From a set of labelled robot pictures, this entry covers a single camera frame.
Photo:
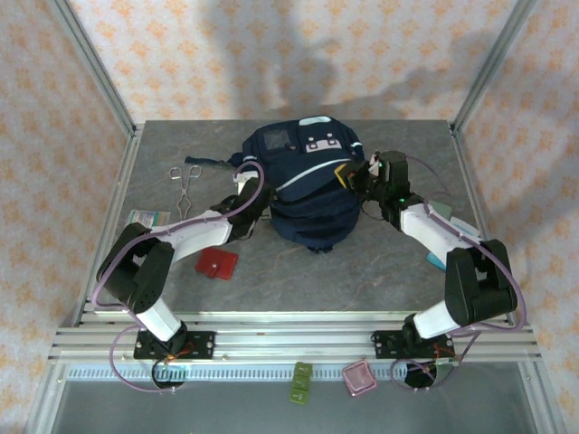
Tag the aluminium side rail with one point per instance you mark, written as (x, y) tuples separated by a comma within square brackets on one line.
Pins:
[(113, 217), (470, 181)]

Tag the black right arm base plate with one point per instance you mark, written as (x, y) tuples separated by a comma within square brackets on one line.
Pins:
[(384, 346)]

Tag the small clear packet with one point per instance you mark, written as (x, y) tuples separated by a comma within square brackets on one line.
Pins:
[(147, 217)]

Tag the aluminium front rail beam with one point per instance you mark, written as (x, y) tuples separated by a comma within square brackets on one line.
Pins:
[(289, 339)]

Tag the light blue white packet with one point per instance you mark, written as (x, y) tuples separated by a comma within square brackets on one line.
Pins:
[(466, 228)]

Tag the metal scissor tongs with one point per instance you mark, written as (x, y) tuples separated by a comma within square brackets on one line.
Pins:
[(184, 194)]

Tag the pink square plastic case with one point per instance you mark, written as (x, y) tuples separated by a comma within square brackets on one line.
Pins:
[(359, 379)]

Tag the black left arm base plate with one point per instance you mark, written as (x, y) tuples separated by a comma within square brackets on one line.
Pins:
[(203, 346)]

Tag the grey-green snap pouch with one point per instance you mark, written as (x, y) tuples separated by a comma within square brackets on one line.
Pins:
[(441, 210)]

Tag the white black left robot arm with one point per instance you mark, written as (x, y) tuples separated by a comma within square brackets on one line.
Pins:
[(199, 230)]

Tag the red snap wallet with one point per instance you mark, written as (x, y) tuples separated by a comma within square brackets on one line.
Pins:
[(216, 263)]

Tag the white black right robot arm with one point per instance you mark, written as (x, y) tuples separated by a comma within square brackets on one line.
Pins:
[(429, 230)]

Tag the navy blue backpack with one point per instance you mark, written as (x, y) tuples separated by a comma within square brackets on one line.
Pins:
[(312, 199)]

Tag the aluminium frame post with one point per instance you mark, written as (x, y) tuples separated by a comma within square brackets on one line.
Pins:
[(90, 68), (493, 63)]

